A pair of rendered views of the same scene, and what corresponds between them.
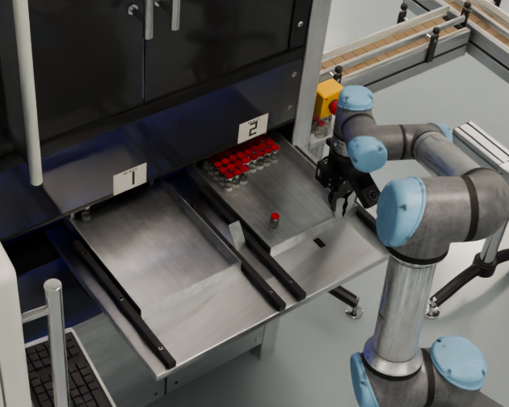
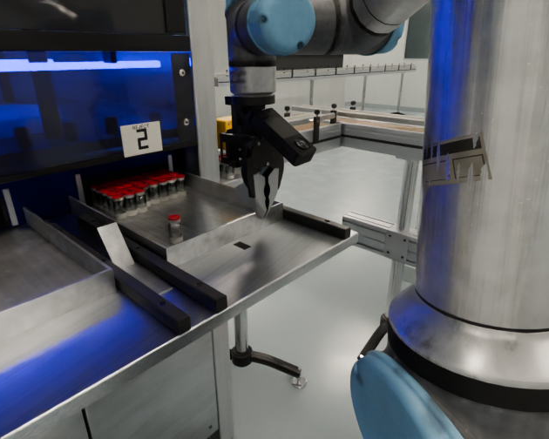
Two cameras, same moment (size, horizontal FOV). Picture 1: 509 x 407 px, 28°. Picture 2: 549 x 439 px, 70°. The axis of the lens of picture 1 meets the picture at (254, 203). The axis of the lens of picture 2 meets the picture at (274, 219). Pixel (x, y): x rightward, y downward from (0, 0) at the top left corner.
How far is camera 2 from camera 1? 1.75 m
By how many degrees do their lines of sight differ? 22
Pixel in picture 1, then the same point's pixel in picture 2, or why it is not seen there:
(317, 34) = (199, 23)
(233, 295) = (92, 325)
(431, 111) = not seen: hidden behind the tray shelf
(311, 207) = (227, 219)
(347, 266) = (286, 261)
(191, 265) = (30, 294)
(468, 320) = not seen: hidden behind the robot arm
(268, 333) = (223, 415)
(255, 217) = (152, 234)
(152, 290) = not seen: outside the picture
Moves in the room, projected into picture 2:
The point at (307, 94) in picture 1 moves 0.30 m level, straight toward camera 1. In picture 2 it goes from (205, 111) to (186, 138)
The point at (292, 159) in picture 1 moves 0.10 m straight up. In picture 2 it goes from (202, 192) to (199, 149)
